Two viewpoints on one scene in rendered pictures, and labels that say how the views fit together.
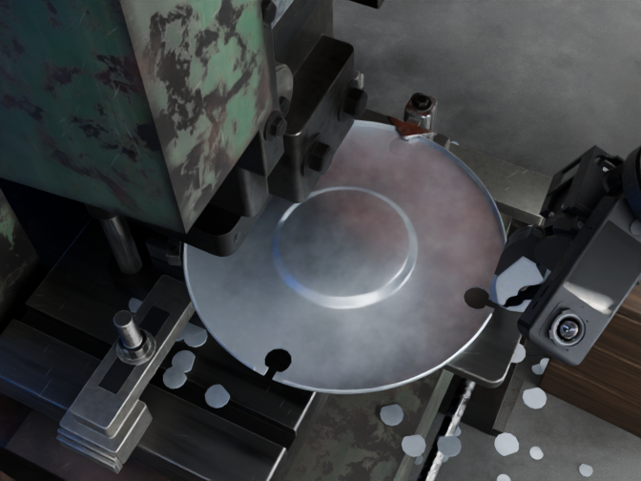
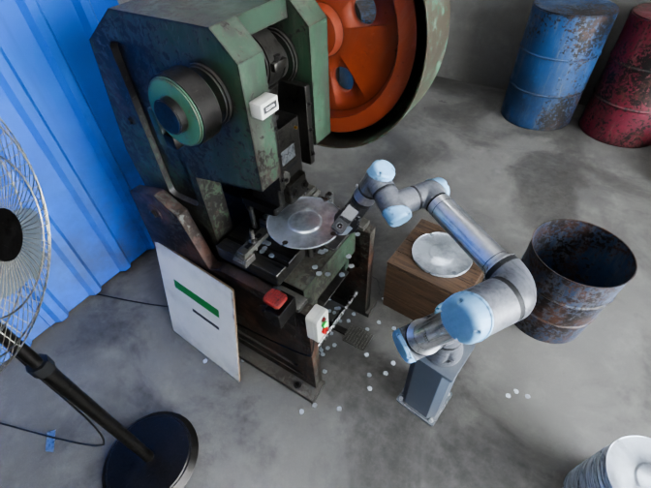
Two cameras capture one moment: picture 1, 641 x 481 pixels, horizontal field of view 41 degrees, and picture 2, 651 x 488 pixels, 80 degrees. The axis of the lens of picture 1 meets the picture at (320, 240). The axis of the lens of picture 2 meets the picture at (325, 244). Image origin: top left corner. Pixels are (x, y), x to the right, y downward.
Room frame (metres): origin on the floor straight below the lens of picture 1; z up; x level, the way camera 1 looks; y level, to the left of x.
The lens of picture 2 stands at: (-0.66, -0.20, 1.78)
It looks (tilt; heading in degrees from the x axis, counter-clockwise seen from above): 46 degrees down; 6
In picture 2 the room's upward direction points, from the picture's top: 3 degrees counter-clockwise
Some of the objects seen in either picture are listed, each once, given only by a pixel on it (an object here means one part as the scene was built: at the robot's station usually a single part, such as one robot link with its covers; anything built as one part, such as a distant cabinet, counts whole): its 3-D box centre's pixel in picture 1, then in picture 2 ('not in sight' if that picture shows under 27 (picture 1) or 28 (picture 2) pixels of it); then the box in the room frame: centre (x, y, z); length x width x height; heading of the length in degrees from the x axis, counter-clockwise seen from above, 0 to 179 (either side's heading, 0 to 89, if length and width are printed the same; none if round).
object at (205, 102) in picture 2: not in sight; (190, 108); (0.28, 0.22, 1.31); 0.22 x 0.12 x 0.22; 61
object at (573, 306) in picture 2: not in sight; (561, 284); (0.58, -1.22, 0.24); 0.42 x 0.42 x 0.48
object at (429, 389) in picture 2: not in sight; (431, 375); (0.10, -0.54, 0.23); 0.19 x 0.19 x 0.45; 53
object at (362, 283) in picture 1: (343, 243); (304, 221); (0.42, -0.02, 0.78); 0.29 x 0.29 x 0.01
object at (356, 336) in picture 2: not in sight; (316, 318); (0.42, -0.03, 0.14); 0.59 x 0.10 x 0.05; 61
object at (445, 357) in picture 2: not in sight; (444, 341); (0.10, -0.54, 0.50); 0.15 x 0.15 x 0.10
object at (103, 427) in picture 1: (130, 354); (252, 241); (0.34, 0.17, 0.76); 0.17 x 0.06 x 0.10; 151
